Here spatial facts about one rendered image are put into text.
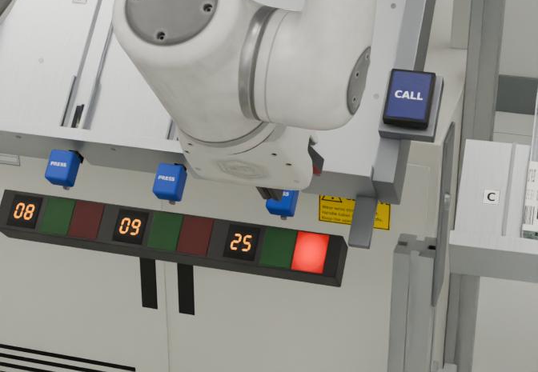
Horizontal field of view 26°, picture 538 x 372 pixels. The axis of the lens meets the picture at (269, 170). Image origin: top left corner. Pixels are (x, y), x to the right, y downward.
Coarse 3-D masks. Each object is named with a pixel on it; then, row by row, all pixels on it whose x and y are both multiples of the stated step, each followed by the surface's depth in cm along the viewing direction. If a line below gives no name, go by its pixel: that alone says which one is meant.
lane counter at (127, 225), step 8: (120, 216) 110; (128, 216) 110; (136, 216) 110; (144, 216) 110; (120, 224) 110; (128, 224) 110; (136, 224) 110; (144, 224) 110; (120, 232) 110; (128, 232) 110; (136, 232) 109; (112, 240) 110; (120, 240) 109; (128, 240) 109; (136, 240) 109
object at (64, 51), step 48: (48, 0) 120; (96, 0) 118; (288, 0) 114; (384, 0) 112; (0, 48) 119; (48, 48) 117; (96, 48) 116; (384, 48) 110; (0, 96) 117; (48, 96) 115; (96, 96) 114; (144, 96) 113; (336, 144) 108
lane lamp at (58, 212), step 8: (48, 200) 112; (56, 200) 112; (64, 200) 112; (72, 200) 112; (48, 208) 112; (56, 208) 112; (64, 208) 112; (72, 208) 112; (48, 216) 112; (56, 216) 112; (64, 216) 112; (48, 224) 112; (56, 224) 111; (64, 224) 111; (48, 232) 111; (56, 232) 111; (64, 232) 111
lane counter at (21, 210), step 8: (16, 200) 113; (24, 200) 113; (32, 200) 113; (40, 200) 113; (16, 208) 113; (24, 208) 113; (32, 208) 112; (16, 216) 113; (24, 216) 112; (32, 216) 112; (8, 224) 112; (16, 224) 112; (24, 224) 112; (32, 224) 112
